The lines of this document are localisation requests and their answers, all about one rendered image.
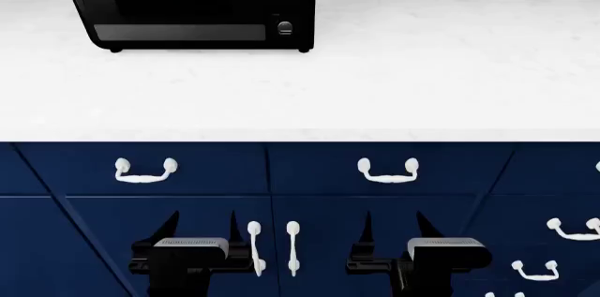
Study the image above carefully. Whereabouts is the black toaster oven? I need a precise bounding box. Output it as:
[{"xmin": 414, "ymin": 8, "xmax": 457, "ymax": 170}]
[{"xmin": 54, "ymin": 0, "xmax": 318, "ymax": 54}]

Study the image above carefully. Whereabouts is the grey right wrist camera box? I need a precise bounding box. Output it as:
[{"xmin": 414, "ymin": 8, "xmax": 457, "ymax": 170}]
[{"xmin": 406, "ymin": 236, "xmax": 494, "ymax": 272}]

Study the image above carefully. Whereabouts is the black oven door handle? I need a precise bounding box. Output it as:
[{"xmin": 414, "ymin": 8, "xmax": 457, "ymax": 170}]
[{"xmin": 93, "ymin": 23, "xmax": 267, "ymax": 42}]

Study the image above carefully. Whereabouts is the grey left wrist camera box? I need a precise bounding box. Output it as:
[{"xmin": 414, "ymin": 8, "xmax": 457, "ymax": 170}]
[{"xmin": 153, "ymin": 236, "xmax": 232, "ymax": 271}]

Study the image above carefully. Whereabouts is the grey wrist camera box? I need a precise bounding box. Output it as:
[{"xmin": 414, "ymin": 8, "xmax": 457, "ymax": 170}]
[
  {"xmin": 406, "ymin": 236, "xmax": 494, "ymax": 272},
  {"xmin": 153, "ymin": 236, "xmax": 232, "ymax": 271}
]

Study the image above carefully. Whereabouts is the white cabinet door handle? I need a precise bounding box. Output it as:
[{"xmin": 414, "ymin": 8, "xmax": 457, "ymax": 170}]
[
  {"xmin": 246, "ymin": 220, "xmax": 268, "ymax": 278},
  {"xmin": 285, "ymin": 220, "xmax": 302, "ymax": 278}
]

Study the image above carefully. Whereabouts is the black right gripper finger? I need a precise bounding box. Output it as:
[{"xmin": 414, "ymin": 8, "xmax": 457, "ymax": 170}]
[
  {"xmin": 415, "ymin": 210, "xmax": 445, "ymax": 241},
  {"xmin": 357, "ymin": 211, "xmax": 375, "ymax": 244}
]

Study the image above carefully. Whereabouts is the navy blue drawer front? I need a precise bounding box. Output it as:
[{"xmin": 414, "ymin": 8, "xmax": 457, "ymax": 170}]
[
  {"xmin": 461, "ymin": 194, "xmax": 600, "ymax": 260},
  {"xmin": 17, "ymin": 141, "xmax": 270, "ymax": 196},
  {"xmin": 267, "ymin": 141, "xmax": 516, "ymax": 196},
  {"xmin": 491, "ymin": 141, "xmax": 600, "ymax": 196}
]

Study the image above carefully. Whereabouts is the navy blue cabinet door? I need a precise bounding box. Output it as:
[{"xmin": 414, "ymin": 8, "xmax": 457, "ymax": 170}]
[
  {"xmin": 64, "ymin": 195, "xmax": 279, "ymax": 297},
  {"xmin": 271, "ymin": 195, "xmax": 477, "ymax": 297}
]

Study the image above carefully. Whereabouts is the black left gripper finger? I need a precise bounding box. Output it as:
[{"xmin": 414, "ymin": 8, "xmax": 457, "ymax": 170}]
[
  {"xmin": 228, "ymin": 209, "xmax": 242, "ymax": 243},
  {"xmin": 144, "ymin": 210, "xmax": 181, "ymax": 243}
]

